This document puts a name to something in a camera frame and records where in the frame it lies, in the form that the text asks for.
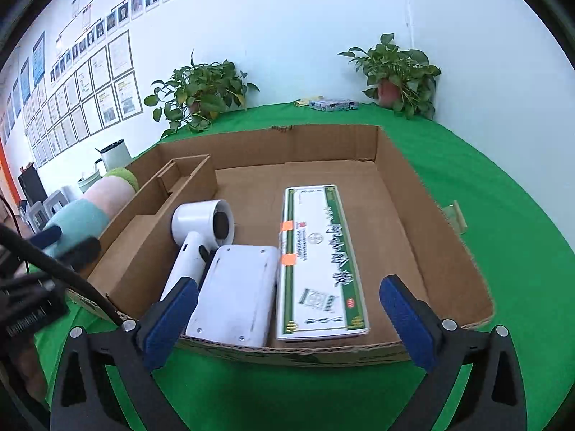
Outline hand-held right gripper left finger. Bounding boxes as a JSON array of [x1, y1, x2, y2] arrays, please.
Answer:
[[49, 276, 201, 431]]

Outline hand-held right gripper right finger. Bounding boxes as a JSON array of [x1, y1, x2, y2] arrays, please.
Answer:
[[379, 274, 527, 431]]

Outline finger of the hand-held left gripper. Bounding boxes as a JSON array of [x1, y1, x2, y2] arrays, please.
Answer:
[[29, 225, 62, 250], [47, 236, 102, 274]]

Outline pastel plush toy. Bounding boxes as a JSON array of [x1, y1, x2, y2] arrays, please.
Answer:
[[42, 167, 140, 259]]

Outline white plastic device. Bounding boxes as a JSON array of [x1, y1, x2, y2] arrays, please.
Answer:
[[185, 245, 280, 348]]

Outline large cardboard box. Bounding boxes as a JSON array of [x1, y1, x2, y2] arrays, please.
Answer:
[[67, 124, 495, 368]]

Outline green and white medicine box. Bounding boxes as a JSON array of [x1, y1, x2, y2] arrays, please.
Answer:
[[275, 184, 371, 341]]

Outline white hair dryer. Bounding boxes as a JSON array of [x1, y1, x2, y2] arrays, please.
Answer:
[[159, 199, 235, 301]]

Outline person's left forearm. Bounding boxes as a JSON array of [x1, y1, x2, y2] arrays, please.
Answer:
[[0, 332, 48, 407]]

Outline grey plastic stool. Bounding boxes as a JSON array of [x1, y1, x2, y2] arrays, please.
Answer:
[[42, 189, 73, 216], [24, 202, 48, 232]]

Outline black rectangular object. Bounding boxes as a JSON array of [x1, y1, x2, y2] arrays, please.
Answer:
[[18, 166, 48, 205]]

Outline white kettle with black lid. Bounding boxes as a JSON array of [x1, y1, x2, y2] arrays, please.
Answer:
[[94, 140, 132, 176]]

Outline bushy potted plant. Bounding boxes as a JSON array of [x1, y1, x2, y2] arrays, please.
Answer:
[[144, 51, 260, 140]]

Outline small printed packet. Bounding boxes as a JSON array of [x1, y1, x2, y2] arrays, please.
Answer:
[[309, 98, 359, 112]]

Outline potted plant in red pot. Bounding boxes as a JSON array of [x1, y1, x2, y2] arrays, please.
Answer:
[[338, 33, 442, 120]]

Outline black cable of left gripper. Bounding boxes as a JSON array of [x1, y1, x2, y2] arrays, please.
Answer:
[[0, 222, 127, 326]]

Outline group of framed wall certificates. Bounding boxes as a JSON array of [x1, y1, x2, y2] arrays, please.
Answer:
[[0, 29, 144, 169]]

